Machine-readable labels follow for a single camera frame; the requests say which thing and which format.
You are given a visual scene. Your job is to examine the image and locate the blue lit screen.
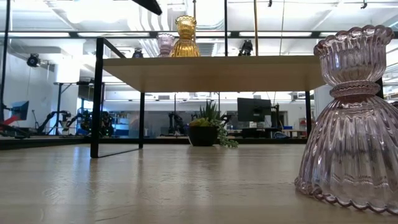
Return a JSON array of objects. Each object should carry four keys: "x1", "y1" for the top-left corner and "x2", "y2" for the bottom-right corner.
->
[{"x1": 11, "y1": 100, "x2": 30, "y2": 121}]

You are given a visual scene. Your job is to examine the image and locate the pink ribbed glass candle holder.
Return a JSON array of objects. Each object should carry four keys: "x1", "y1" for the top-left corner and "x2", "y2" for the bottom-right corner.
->
[
  {"x1": 294, "y1": 24, "x2": 398, "y2": 216},
  {"x1": 155, "y1": 32, "x2": 176, "y2": 58}
]

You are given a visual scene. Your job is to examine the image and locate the wooden shelf riser black legs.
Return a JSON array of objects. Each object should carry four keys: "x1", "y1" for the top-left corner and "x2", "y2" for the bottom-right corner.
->
[{"x1": 90, "y1": 37, "x2": 385, "y2": 159}]

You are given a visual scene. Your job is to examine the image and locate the amber ribbed glass candle holder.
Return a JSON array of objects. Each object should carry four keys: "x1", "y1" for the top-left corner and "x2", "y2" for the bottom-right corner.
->
[{"x1": 169, "y1": 15, "x2": 201, "y2": 58}]

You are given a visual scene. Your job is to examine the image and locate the black aluminium table frame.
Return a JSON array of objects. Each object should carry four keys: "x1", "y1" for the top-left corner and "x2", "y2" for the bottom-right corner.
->
[{"x1": 0, "y1": 0, "x2": 398, "y2": 151}]

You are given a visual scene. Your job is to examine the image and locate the black computer monitor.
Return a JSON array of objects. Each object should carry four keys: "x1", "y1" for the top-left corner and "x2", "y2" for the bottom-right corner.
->
[{"x1": 237, "y1": 97, "x2": 273, "y2": 123}]

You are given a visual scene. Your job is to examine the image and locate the succulent plant in black pot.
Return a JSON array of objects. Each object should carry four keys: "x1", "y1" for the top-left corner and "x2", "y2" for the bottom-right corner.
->
[{"x1": 187, "y1": 100, "x2": 239, "y2": 149}]

